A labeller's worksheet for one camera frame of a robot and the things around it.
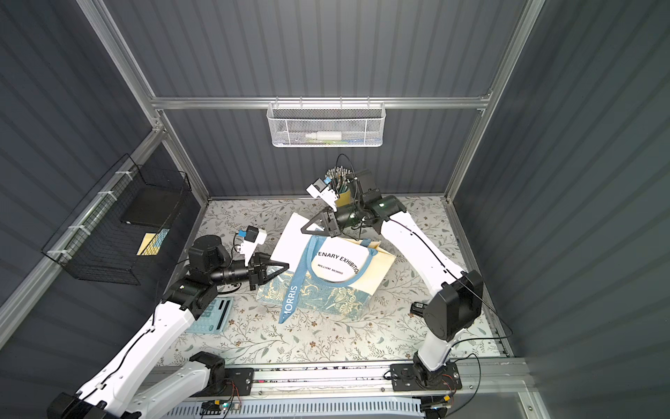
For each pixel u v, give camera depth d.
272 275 0.65
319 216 0.63
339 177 1.05
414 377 0.69
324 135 0.89
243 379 0.74
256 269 0.60
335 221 0.61
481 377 0.72
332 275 0.72
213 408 0.71
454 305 0.43
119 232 0.75
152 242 0.64
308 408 0.77
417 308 0.84
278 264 0.66
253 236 0.61
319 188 0.62
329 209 0.63
